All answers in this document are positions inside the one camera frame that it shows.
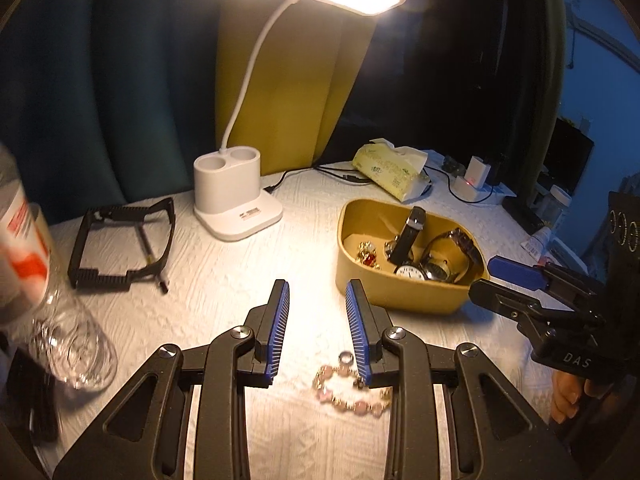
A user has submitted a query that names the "silver watch brown strap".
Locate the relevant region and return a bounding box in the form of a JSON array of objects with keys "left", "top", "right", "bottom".
[{"left": 418, "top": 226, "right": 484, "bottom": 284}]

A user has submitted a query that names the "pink bead bracelet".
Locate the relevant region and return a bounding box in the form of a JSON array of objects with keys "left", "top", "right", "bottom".
[{"left": 311, "top": 352, "right": 394, "bottom": 417}]

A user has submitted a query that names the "silver watch black strap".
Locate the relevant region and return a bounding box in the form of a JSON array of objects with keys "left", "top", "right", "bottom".
[{"left": 383, "top": 205, "right": 430, "bottom": 282}]

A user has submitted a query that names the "gold red jewelry brooch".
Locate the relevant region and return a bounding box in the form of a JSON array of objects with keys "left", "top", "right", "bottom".
[{"left": 356, "top": 240, "right": 380, "bottom": 269}]

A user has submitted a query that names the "person's right hand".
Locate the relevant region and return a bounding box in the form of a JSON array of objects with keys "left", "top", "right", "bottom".
[{"left": 550, "top": 370, "right": 610, "bottom": 424}]

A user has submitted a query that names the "white jar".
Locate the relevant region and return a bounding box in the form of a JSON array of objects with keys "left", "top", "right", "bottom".
[{"left": 544, "top": 184, "right": 572, "bottom": 229}]

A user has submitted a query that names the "tan oval storage box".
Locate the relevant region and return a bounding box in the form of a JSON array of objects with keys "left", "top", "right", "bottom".
[{"left": 335, "top": 198, "right": 489, "bottom": 315}]

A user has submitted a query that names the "black speaker box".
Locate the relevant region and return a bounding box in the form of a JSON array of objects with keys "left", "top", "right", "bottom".
[{"left": 608, "top": 192, "right": 640, "bottom": 276}]

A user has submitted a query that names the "white charger on power strip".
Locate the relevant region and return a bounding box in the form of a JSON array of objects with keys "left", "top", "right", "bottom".
[{"left": 451, "top": 156, "right": 515, "bottom": 205}]

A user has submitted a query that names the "clear plastic water bottle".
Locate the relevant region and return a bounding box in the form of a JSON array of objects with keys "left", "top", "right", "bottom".
[{"left": 1, "top": 148, "right": 117, "bottom": 392}]

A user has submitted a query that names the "dark monitor screen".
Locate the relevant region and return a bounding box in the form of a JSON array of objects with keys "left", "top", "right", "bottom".
[{"left": 544, "top": 118, "right": 594, "bottom": 196}]

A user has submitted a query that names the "yellow tissue pack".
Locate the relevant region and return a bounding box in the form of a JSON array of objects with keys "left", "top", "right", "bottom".
[{"left": 352, "top": 139, "right": 432, "bottom": 203}]

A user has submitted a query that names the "white desk lamp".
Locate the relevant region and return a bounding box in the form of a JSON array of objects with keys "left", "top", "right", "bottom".
[{"left": 193, "top": 0, "right": 405, "bottom": 242}]

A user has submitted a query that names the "black plastic frame bracket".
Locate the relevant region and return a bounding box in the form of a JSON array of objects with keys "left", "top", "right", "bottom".
[{"left": 67, "top": 197, "right": 176, "bottom": 295}]

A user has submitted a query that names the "black cable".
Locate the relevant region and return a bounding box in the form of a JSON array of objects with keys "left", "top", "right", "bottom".
[{"left": 262, "top": 160, "right": 497, "bottom": 206}]

